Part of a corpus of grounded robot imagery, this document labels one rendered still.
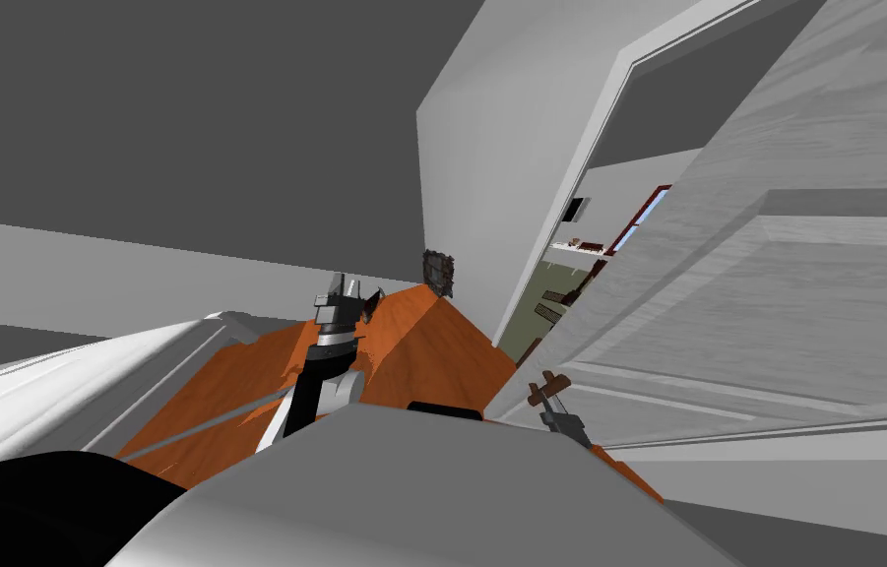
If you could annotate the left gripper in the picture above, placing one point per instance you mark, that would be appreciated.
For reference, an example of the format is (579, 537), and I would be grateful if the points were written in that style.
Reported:
(337, 313)

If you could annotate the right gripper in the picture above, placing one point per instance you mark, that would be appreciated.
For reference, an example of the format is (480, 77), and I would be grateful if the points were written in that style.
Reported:
(565, 425)

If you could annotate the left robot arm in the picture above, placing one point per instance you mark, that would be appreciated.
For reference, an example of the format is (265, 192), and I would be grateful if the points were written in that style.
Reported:
(317, 394)

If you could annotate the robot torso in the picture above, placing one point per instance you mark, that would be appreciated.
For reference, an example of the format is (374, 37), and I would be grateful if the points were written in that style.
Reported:
(411, 504)

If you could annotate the grey wooden door leaf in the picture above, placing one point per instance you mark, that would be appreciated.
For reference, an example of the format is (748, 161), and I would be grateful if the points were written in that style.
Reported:
(726, 315)

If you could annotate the red framed window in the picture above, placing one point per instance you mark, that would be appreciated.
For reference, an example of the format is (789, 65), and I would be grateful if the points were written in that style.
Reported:
(636, 219)

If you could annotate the dark square wall picture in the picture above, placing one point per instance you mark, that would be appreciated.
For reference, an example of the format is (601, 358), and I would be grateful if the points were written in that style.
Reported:
(438, 273)

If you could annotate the white wall shelf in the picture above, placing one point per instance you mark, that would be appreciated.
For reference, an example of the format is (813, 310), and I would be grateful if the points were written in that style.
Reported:
(578, 248)

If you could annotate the small black wall picture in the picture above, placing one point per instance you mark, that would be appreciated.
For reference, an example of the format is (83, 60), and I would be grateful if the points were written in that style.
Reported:
(574, 209)

